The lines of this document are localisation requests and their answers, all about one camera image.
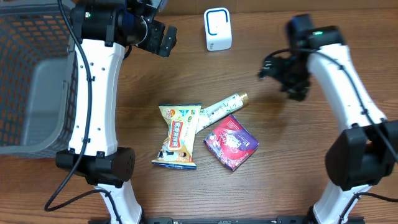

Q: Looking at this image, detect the cream snack bag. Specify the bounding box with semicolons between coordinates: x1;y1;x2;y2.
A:
152;104;201;170

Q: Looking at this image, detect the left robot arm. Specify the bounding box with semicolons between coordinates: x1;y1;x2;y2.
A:
55;0;177;223

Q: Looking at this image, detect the grey plastic shopping basket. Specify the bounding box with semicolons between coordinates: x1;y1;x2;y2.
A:
1;1;78;158

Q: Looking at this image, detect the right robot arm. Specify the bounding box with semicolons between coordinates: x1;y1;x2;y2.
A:
259;14;397;223

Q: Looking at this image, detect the white conditioner tube gold cap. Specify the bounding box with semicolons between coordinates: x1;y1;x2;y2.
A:
196;92;249;133

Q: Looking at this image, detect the red purple liners pack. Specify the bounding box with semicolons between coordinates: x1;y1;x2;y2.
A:
203;115;259;171

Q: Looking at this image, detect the white barcode scanner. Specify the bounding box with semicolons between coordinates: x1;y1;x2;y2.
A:
203;7;233;52

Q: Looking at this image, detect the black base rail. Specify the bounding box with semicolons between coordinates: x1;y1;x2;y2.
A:
88;216;364;224

